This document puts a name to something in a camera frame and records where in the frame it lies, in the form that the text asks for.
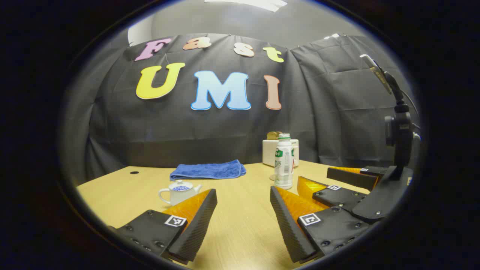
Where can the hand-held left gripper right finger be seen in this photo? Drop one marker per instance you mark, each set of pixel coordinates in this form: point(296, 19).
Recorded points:
point(285, 225)

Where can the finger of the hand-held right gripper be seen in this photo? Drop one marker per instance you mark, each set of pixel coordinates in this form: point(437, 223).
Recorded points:
point(352, 179)
point(337, 197)

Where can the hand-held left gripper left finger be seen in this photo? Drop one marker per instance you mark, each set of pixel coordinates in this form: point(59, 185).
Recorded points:
point(198, 225)

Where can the white teacup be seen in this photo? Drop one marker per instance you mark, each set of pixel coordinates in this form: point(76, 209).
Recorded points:
point(176, 198)

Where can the white blue-patterned teacup lid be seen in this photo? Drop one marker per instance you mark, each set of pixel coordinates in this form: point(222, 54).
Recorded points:
point(180, 186)

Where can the round brown coaster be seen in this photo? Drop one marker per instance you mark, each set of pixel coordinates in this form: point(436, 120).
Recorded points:
point(272, 177)

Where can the white water bottle green label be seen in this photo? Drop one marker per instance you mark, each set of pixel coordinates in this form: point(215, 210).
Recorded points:
point(283, 168)

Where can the blue towel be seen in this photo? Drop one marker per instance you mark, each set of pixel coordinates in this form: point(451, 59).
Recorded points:
point(208, 170)

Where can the white toaster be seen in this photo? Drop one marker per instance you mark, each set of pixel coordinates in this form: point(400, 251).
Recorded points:
point(268, 152)

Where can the black backdrop cloth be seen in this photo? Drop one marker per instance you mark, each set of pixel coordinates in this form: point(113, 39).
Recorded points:
point(210, 131)

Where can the long ceiling light panel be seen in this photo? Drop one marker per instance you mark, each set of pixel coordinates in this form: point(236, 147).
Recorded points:
point(255, 3)

